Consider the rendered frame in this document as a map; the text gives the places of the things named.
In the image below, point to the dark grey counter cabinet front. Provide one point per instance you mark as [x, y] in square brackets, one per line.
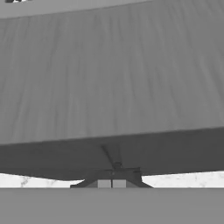
[180, 151]

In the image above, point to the small black and white object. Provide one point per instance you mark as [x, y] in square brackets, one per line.
[16, 1]

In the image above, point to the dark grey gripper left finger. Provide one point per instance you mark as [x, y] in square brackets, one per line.
[92, 182]

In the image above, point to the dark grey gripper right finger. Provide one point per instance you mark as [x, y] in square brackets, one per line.
[132, 181]

